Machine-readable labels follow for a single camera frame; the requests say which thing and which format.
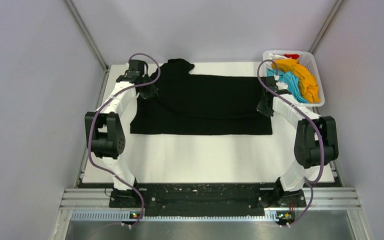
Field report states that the black t-shirt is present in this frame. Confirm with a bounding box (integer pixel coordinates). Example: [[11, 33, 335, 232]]
[[130, 58, 273, 136]]

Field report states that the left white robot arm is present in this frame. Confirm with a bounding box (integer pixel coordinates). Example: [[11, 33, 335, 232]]
[[84, 59, 157, 208]]

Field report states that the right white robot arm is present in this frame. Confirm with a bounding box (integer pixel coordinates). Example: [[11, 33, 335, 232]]
[[256, 76, 339, 206]]

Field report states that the blue t-shirt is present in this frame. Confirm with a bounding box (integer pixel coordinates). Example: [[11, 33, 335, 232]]
[[278, 70, 309, 104]]

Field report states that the white t-shirt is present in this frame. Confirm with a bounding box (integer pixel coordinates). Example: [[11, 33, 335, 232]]
[[263, 52, 289, 69]]

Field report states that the yellow t-shirt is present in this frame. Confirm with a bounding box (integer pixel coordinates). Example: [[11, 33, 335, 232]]
[[275, 58, 321, 104]]

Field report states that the red t-shirt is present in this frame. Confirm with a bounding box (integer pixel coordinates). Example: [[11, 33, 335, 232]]
[[283, 54, 300, 60]]

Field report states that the white plastic laundry basket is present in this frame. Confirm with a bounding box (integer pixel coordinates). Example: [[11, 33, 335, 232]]
[[262, 50, 325, 108]]

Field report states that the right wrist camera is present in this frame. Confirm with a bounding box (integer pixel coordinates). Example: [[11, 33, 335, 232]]
[[273, 75, 288, 90]]

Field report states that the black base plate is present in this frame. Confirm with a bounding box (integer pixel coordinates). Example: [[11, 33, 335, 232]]
[[109, 183, 307, 217]]

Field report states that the aluminium frame rail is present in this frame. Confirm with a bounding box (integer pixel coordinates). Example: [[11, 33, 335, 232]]
[[51, 184, 373, 240]]

